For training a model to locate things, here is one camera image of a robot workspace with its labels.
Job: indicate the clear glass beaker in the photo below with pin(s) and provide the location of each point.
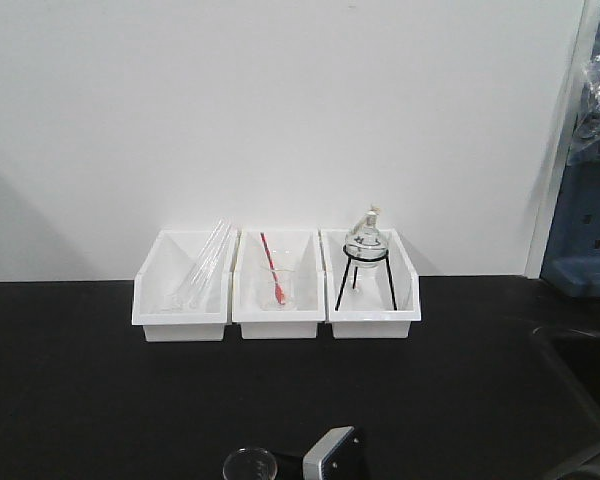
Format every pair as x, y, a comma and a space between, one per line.
250, 463

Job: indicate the small beaker in bin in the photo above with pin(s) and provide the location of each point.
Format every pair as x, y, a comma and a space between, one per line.
265, 290

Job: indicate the blue equipment cabinet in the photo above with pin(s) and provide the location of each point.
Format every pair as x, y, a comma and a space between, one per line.
572, 257

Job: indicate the white middle plastic bin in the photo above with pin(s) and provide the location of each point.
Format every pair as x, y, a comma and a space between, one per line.
294, 249

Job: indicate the white plastic bin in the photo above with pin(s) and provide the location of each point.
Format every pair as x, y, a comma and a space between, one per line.
294, 249
170, 258
379, 302

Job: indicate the red stirring spatula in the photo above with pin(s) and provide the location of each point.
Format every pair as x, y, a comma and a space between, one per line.
278, 290

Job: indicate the glass alcohol lamp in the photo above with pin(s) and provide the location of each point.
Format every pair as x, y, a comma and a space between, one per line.
364, 244

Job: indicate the white right plastic bin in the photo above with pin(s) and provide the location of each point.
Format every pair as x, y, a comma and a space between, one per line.
379, 302

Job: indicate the clear glass test tubes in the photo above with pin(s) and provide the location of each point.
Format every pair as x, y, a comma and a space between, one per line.
192, 289

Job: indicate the white left plastic bin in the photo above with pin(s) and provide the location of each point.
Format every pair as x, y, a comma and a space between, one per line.
170, 258

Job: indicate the black lab sink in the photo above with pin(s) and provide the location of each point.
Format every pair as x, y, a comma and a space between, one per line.
574, 355

